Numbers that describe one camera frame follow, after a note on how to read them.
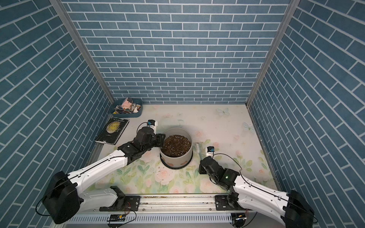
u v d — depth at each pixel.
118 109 1.15
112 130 1.02
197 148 0.87
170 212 0.71
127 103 1.11
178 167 0.83
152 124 0.72
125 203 0.69
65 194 0.39
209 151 0.72
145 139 0.62
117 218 0.72
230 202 0.65
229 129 1.07
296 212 0.41
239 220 0.70
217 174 0.60
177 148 0.84
